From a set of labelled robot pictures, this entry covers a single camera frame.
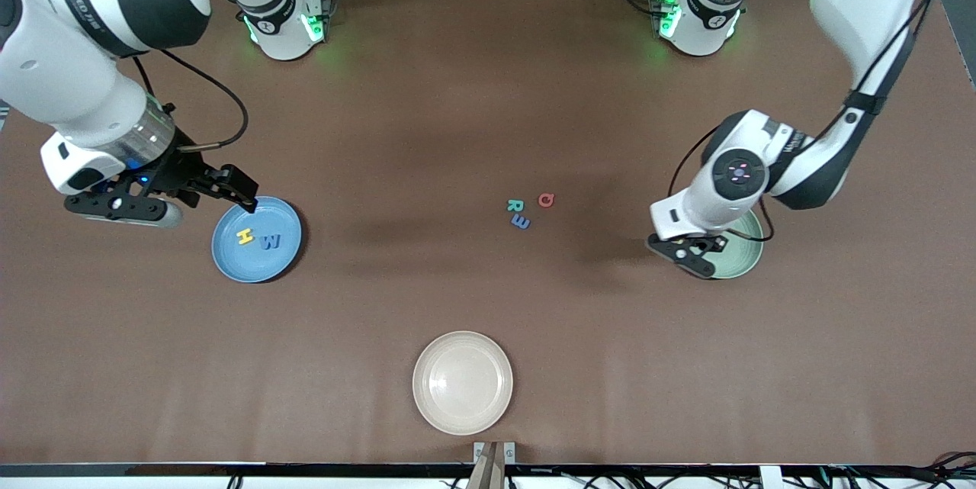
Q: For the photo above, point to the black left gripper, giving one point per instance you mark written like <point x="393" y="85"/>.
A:
<point x="714" y="246"/>

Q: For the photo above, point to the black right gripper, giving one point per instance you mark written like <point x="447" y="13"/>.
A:
<point x="177" y="166"/>

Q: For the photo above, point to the yellow foam uppercase H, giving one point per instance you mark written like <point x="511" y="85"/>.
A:
<point x="245" y="237"/>

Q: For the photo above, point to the blue foam uppercase W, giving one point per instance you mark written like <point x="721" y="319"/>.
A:
<point x="271" y="243"/>

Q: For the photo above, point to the teal foam uppercase R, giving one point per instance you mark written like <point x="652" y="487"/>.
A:
<point x="515" y="207"/>

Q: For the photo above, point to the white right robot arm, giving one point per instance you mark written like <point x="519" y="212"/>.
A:
<point x="46" y="54"/>

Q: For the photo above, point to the green plate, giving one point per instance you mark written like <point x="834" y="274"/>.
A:
<point x="743" y="256"/>

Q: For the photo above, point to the blue plate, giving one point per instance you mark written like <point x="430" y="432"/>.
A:
<point x="255" y="264"/>

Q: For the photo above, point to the pink foam uppercase Q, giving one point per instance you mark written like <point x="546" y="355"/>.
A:
<point x="540" y="201"/>

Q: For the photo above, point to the blue foam lowercase m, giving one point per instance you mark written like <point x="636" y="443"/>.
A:
<point x="521" y="223"/>

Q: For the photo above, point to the beige plate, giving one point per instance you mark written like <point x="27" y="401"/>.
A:
<point x="463" y="382"/>

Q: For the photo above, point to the brown table mat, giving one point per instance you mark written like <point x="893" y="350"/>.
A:
<point x="152" y="359"/>

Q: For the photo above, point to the metal table edge bracket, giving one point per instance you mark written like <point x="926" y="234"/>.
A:
<point x="510" y="452"/>

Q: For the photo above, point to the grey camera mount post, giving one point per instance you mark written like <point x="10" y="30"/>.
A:
<point x="488" y="474"/>

